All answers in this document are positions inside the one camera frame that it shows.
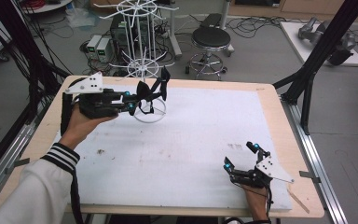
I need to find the white plastic bag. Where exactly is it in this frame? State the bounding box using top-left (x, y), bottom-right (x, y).
top-left (64, 7), bottom-right (101, 29)

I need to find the white foam mat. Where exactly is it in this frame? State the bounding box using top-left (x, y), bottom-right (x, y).
top-left (27, 83), bottom-right (293, 213)

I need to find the black metal frame post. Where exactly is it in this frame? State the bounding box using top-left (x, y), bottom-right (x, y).
top-left (272, 0), bottom-right (358, 136)

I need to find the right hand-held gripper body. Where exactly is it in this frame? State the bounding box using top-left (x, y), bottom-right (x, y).
top-left (228, 149), bottom-right (295, 189)

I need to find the black computer tower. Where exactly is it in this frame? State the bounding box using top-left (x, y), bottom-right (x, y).
top-left (110, 13), bottom-right (138, 59)

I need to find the black frame post with cables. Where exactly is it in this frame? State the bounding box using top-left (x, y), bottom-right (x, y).
top-left (0, 0), bottom-right (73, 185)

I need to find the black flat device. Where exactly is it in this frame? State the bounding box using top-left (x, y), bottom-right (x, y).
top-left (200, 12), bottom-right (223, 29)

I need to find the grey power supply unit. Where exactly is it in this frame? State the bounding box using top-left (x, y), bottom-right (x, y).
top-left (86, 35), bottom-right (103, 60)
top-left (96, 36), bottom-right (115, 63)

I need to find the wooden cabinet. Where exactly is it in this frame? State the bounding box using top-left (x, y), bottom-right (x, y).
top-left (227, 0), bottom-right (358, 24)

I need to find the person's right hand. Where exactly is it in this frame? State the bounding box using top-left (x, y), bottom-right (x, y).
top-left (241, 183), bottom-right (269, 222)

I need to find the black round stool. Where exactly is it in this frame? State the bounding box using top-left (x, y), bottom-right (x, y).
top-left (185, 26), bottom-right (235, 82)

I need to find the person's left hand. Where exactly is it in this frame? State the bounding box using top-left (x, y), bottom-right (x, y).
top-left (59, 104), bottom-right (119, 150)

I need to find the grey metal stand leg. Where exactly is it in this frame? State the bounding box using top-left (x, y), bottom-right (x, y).
top-left (164, 0), bottom-right (184, 60)

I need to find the grey metal post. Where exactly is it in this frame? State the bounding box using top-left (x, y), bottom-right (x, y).
top-left (218, 0), bottom-right (236, 58)

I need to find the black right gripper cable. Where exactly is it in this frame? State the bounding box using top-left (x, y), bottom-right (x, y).
top-left (225, 181), bottom-right (275, 224)

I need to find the white floor board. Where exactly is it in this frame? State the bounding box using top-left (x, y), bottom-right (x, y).
top-left (279, 21), bottom-right (358, 68)

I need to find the grey metal bracket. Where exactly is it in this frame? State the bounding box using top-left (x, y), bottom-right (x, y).
top-left (5, 158), bottom-right (32, 175)
top-left (298, 170), bottom-right (322, 185)

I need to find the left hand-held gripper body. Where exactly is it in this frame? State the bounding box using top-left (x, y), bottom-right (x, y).
top-left (64, 71), bottom-right (125, 120)

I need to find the thin wooden stick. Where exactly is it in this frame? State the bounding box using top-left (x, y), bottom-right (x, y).
top-left (287, 188), bottom-right (310, 215)

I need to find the aluminium rail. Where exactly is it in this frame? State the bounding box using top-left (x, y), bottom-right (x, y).
top-left (279, 96), bottom-right (349, 224)
top-left (0, 102), bottom-right (54, 213)

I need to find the white wire display rack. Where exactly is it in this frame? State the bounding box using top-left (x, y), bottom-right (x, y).
top-left (92, 0), bottom-right (180, 124)

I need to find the round white table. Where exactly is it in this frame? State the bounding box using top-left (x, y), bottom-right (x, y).
top-left (21, 0), bottom-right (74, 15)

